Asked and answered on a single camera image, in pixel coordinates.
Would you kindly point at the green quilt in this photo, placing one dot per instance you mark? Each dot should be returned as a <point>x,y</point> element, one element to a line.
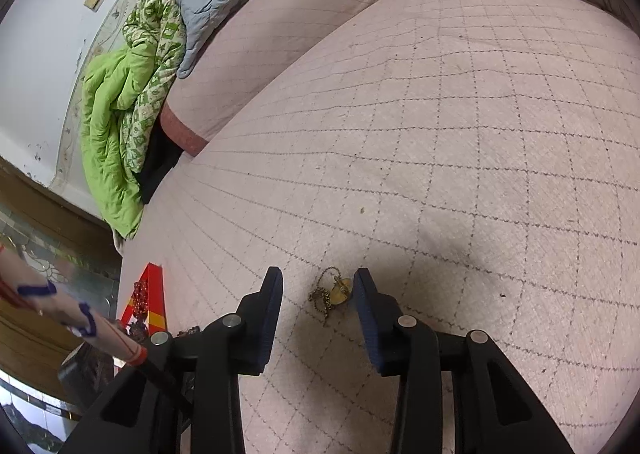
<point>110,134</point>

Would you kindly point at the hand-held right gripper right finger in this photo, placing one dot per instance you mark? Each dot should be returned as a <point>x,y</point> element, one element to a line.
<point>367,314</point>

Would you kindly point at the wooden framed glass panel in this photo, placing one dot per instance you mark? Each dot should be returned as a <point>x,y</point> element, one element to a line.
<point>40,244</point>

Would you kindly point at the white box with red edge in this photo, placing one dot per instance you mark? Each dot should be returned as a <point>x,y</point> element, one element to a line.
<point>157,294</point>

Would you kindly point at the red polka dot scrunchie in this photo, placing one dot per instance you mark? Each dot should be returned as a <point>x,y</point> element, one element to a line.
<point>139,296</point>

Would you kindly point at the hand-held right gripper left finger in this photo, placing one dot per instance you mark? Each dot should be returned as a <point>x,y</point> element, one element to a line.
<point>267,314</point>

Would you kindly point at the pink sofa back cushion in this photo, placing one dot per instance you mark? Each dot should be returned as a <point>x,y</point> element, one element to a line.
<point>280,34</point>

